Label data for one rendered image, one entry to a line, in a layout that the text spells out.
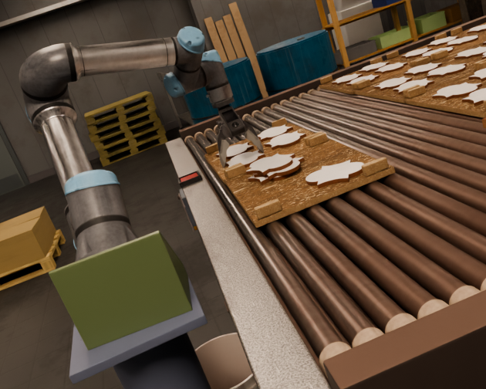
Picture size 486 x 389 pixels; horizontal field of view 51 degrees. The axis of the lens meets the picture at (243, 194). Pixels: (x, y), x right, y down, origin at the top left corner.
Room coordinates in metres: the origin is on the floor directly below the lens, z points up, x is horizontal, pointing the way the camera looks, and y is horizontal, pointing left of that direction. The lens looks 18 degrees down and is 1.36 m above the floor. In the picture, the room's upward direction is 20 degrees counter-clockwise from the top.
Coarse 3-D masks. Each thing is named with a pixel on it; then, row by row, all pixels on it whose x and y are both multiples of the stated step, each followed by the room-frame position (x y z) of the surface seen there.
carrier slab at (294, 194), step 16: (320, 144) 1.48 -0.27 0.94; (336, 144) 1.43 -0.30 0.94; (320, 160) 1.34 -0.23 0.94; (336, 160) 1.29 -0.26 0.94; (352, 160) 1.25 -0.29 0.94; (368, 160) 1.21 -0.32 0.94; (240, 176) 1.45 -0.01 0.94; (304, 176) 1.25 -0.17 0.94; (368, 176) 1.10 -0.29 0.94; (384, 176) 1.10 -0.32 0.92; (240, 192) 1.31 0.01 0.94; (256, 192) 1.26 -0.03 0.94; (272, 192) 1.22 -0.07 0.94; (288, 192) 1.18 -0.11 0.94; (304, 192) 1.14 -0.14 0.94; (320, 192) 1.10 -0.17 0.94; (336, 192) 1.09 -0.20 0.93; (288, 208) 1.08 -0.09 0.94; (304, 208) 1.08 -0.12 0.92; (256, 224) 1.07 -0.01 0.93
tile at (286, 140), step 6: (294, 132) 1.70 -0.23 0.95; (276, 138) 1.70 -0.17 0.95; (282, 138) 1.67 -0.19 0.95; (288, 138) 1.64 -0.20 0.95; (294, 138) 1.62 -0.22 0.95; (300, 138) 1.63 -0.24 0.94; (270, 144) 1.65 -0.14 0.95; (276, 144) 1.62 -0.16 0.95; (282, 144) 1.59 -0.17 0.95; (288, 144) 1.59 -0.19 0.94
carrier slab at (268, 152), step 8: (296, 128) 1.79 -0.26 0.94; (232, 144) 1.88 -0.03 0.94; (264, 144) 1.72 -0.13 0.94; (296, 144) 1.58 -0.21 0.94; (304, 144) 1.54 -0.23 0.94; (216, 152) 1.85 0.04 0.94; (264, 152) 1.62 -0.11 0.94; (272, 152) 1.58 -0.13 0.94; (280, 152) 1.55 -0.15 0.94; (288, 152) 1.52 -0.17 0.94; (208, 160) 1.78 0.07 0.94; (216, 160) 1.74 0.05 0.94; (216, 168) 1.63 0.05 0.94; (224, 168) 1.59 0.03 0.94; (248, 168) 1.50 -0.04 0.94; (224, 176) 1.51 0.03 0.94
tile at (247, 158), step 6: (258, 150) 1.63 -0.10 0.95; (240, 156) 1.63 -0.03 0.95; (246, 156) 1.61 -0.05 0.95; (252, 156) 1.58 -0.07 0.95; (258, 156) 1.56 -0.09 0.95; (264, 156) 1.56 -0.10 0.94; (228, 162) 1.61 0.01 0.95; (234, 162) 1.58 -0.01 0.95; (240, 162) 1.56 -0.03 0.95; (246, 162) 1.53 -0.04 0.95; (252, 162) 1.52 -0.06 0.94
